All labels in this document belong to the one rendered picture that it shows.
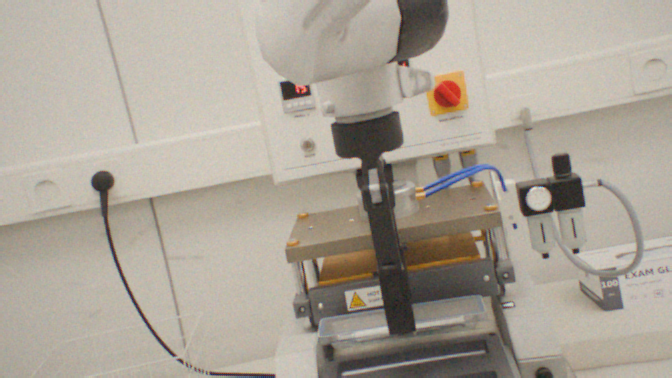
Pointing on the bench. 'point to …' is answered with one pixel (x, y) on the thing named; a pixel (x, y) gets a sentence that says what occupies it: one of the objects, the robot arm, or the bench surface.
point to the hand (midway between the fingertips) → (397, 294)
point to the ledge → (606, 328)
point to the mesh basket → (146, 352)
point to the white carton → (605, 293)
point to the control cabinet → (442, 119)
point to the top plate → (461, 201)
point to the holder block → (427, 360)
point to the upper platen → (362, 264)
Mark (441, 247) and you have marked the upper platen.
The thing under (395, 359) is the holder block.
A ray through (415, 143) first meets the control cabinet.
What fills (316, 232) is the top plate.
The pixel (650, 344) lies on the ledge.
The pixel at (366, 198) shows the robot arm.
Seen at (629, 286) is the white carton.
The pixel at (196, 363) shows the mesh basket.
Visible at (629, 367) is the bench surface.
